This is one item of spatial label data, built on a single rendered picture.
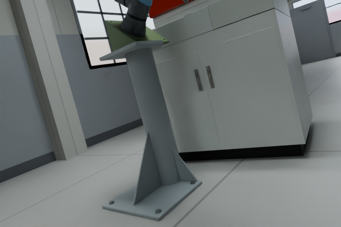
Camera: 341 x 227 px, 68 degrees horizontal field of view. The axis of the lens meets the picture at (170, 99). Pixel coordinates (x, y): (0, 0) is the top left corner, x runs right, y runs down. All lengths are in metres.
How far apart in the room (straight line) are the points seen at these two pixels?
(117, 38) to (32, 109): 2.18
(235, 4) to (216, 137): 0.80
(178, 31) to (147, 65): 0.37
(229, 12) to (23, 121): 2.67
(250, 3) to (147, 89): 0.73
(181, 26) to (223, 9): 0.29
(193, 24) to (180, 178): 0.93
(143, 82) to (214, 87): 0.45
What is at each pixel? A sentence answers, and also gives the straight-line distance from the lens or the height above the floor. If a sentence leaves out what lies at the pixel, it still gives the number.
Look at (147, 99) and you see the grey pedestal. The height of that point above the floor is 0.52.
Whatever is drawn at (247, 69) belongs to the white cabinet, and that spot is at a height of 0.54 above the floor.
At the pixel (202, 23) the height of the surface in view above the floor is 0.88.
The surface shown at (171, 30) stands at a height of 0.91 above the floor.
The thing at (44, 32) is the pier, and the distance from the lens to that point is 3.49.
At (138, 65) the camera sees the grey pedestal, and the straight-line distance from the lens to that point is 1.43.
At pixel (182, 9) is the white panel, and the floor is 1.18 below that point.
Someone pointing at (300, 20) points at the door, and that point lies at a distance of 11.26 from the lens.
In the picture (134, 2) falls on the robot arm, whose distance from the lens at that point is 1.45.
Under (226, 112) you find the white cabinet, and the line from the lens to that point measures 1.60.
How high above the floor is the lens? 0.57
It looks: 3 degrees down
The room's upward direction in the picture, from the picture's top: 14 degrees counter-clockwise
